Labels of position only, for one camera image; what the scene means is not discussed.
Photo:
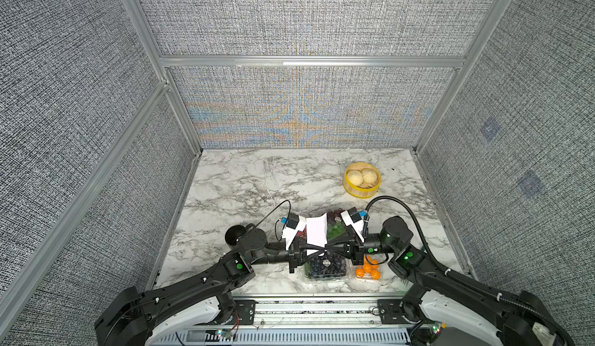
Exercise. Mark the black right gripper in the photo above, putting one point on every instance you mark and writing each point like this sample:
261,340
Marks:
355,249

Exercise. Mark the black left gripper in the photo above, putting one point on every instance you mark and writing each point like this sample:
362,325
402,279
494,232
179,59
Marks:
296,257

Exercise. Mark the white sticker sheet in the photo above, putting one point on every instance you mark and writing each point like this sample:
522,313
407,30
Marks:
316,230

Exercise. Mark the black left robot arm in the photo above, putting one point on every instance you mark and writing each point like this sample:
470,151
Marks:
133,317

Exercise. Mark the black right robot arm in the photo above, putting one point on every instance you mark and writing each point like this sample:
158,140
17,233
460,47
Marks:
441,294

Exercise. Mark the clear box red strawberries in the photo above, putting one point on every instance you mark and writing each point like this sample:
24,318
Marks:
301,235

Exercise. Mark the clear box dark grapes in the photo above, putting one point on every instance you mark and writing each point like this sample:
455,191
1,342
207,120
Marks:
315,270

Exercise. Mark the clear box mixed grapes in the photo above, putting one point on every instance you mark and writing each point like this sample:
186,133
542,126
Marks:
335,225

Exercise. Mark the clear box orange kumquats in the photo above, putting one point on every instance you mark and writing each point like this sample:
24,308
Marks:
369,270

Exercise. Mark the black mug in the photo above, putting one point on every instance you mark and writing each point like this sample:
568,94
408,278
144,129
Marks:
234,233

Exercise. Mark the yellow bamboo steamer basket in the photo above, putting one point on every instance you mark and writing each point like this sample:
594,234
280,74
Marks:
364,191

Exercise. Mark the left steamed bun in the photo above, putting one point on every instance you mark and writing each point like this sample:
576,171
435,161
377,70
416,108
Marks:
354,176

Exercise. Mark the steamed bun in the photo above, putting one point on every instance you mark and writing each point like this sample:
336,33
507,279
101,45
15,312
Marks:
354,176
369,176

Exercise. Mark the right steamed bun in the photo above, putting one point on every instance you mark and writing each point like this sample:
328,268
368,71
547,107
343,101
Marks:
369,176

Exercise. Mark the aluminium front rail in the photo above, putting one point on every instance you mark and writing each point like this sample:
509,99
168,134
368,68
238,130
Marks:
340,312

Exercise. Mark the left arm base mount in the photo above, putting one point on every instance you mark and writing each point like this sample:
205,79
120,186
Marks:
243,314

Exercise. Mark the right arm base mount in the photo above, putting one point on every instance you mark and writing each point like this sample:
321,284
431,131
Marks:
391,312

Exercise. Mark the grey perforated cable tray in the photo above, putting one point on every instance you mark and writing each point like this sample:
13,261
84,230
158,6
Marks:
287,336

